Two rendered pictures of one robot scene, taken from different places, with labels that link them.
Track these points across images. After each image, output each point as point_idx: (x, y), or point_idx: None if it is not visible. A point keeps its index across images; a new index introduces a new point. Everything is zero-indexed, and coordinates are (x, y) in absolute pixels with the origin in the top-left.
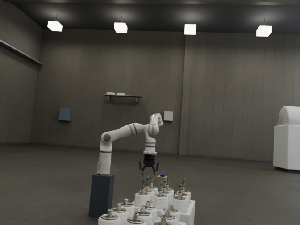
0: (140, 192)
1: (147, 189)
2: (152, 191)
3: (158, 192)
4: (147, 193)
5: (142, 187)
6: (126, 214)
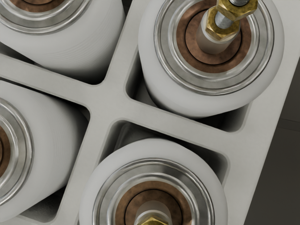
0: (230, 64)
1: (149, 202)
2: (91, 194)
3: (35, 134)
4: (160, 7)
5: (233, 31)
6: None
